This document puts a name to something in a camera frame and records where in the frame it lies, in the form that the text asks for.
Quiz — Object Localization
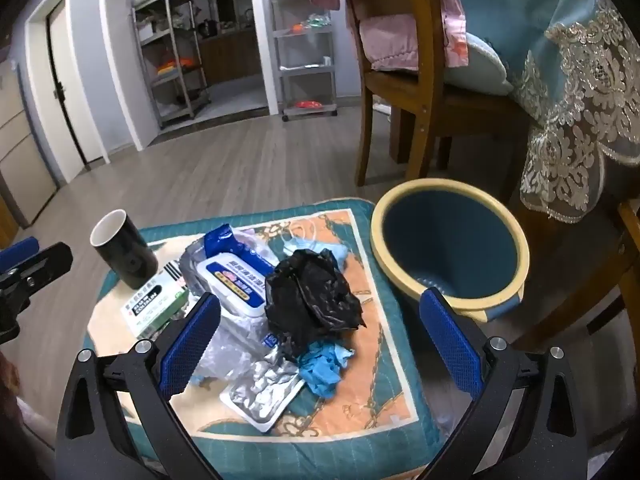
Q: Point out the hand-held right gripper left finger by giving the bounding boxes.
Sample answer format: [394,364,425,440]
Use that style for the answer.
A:
[54,291,223,480]

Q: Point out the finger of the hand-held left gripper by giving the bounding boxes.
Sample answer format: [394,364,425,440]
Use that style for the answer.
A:
[0,237,40,267]
[0,242,74,346]

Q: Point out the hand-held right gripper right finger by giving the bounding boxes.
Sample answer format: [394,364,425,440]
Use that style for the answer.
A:
[419,287,588,480]

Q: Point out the clear plastic bag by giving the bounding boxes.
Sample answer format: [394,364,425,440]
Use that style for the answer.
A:
[190,305,271,386]

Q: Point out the green white medicine box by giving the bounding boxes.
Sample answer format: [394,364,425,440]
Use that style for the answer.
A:
[120,262,193,341]

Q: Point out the blue white wet wipes packet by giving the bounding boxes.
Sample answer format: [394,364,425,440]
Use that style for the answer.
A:
[179,224,283,323]

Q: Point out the blue bin with yellow rim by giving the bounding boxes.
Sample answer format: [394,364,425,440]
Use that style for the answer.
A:
[370,178,531,323]

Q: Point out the black plastic bag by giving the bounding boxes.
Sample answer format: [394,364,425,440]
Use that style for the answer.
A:
[264,247,368,361]

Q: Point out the blue rubber glove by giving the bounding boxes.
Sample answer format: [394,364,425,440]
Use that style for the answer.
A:
[297,340,357,401]

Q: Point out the blue face mask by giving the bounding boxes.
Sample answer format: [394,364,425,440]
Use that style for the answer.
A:
[280,222,351,271]

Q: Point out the black mug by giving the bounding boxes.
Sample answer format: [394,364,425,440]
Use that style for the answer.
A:
[90,209,160,291]

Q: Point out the silver foil blister pack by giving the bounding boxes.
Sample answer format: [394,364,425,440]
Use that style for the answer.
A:
[220,347,307,433]

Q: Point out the beige drawer cabinet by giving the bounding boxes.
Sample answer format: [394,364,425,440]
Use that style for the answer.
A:
[0,60,58,231]

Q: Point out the white door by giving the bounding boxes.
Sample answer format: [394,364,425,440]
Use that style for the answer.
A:
[45,0,91,168]

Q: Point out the teal patterned cushion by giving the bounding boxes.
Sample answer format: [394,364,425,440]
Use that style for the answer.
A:
[82,197,451,480]

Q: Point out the wooden chair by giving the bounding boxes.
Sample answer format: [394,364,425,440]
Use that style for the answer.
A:
[345,0,531,191]
[510,200,640,351]

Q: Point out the grey metal shelf rack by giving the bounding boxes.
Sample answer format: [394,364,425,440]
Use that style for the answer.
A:
[132,0,211,131]

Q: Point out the orange items on shelf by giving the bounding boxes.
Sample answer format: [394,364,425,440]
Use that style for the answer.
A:
[157,57,201,73]

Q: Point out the wooden kitchen cabinet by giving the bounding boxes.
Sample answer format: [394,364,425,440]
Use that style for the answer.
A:
[197,27,263,86]

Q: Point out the light blue seat pad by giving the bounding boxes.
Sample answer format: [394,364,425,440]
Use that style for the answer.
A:
[442,32,516,96]

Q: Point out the blue lace tablecloth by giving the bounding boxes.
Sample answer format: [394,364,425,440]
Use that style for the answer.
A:
[445,0,640,223]

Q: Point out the white rolling shelf rack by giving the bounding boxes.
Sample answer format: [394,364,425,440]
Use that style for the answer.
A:
[270,0,338,122]

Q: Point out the pink seat cushion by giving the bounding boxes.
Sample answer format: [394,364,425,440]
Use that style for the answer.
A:
[359,10,421,72]

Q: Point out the pink floral cloth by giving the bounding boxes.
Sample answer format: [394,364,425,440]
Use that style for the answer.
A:
[435,0,471,68]

